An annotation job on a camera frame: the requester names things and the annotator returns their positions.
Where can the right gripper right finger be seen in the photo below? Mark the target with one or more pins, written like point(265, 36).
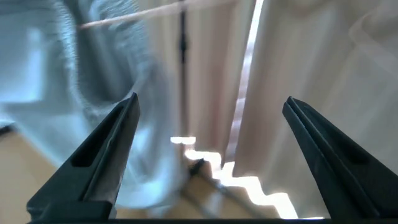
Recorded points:
point(348, 186)

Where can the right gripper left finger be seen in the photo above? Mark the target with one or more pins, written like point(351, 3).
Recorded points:
point(62, 193)

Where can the pale grey shorts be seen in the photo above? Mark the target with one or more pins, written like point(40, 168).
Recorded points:
point(46, 77)

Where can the pink clothes hanger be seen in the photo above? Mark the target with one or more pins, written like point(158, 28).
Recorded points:
point(140, 14)

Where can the black clothes rack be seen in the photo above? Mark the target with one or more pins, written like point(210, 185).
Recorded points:
point(183, 46)

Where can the beige curtain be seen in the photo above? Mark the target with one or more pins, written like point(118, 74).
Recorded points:
point(311, 77)

